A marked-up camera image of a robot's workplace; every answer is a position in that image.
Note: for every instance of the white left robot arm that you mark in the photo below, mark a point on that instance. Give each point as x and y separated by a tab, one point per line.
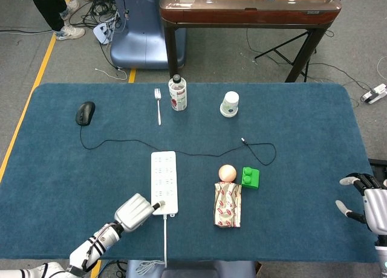
81	254

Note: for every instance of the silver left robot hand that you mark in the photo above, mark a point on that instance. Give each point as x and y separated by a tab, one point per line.
133	212

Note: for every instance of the white floor power strip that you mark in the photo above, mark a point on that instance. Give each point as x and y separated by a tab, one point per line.
375	94

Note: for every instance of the blue table cloth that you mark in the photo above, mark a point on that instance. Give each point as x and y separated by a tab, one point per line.
193	157

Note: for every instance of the person in black trousers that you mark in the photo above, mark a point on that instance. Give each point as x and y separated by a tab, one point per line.
54	9

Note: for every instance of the crumpled printed snack bag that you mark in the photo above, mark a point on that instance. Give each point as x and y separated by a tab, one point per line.
227	205

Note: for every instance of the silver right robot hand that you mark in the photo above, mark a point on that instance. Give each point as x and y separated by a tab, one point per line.
370	210

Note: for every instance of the peach coloured ball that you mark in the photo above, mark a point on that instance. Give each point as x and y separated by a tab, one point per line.
227	173

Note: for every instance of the silver metal fork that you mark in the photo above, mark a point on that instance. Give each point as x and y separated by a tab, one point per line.
158	105

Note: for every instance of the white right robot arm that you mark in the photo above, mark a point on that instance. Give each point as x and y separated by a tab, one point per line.
382	260

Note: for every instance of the white upturned paper cup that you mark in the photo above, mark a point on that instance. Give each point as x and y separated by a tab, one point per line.
230	104

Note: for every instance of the brown mahjong table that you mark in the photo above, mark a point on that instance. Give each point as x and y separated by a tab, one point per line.
251	9

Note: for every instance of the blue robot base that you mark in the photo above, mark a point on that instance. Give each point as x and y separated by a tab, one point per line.
142	33

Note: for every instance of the blue grey chair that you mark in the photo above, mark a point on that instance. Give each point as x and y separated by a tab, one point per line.
190	269

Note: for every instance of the black computer mouse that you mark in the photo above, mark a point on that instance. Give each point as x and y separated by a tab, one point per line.
85	113

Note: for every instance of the white power strip with plugs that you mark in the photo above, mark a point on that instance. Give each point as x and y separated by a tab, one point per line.
104	31

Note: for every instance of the clear plastic drink bottle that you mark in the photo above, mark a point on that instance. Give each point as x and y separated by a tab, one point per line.
177	94

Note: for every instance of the green toy building block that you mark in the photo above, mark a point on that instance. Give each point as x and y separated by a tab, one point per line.
250	178

